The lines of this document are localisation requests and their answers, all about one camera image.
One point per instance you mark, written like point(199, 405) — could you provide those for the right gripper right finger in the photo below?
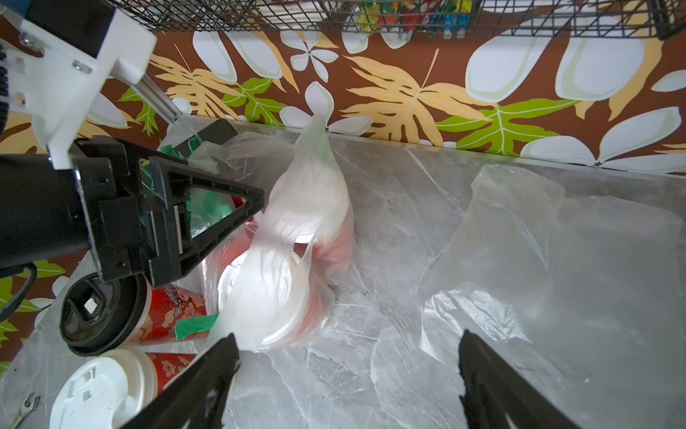
point(497, 396)

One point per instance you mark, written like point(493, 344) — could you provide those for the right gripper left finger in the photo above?
point(197, 399)

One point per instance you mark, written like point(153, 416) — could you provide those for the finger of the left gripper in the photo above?
point(176, 250)

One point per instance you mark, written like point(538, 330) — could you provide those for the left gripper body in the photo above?
point(122, 214)

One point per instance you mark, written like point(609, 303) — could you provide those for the green straw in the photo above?
point(194, 327)

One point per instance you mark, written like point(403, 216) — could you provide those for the clear plastic carrier bag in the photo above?
point(260, 160)

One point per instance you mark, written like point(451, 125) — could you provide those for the black lid red cup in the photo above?
point(100, 316)

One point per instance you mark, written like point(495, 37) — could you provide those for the white lid cup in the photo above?
point(314, 205)
point(269, 299)
point(109, 390)

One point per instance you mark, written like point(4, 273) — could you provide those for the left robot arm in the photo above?
point(41, 212)

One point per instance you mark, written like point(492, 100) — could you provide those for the green wrapped straws bundle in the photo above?
point(199, 206)

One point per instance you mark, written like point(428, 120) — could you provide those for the red straw holder cup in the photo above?
point(238, 241)

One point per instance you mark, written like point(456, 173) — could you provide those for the black plastic case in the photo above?
point(218, 132)

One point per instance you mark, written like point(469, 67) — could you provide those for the steel wrench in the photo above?
point(29, 404)

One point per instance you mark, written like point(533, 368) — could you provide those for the black wire basket centre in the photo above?
point(531, 18)

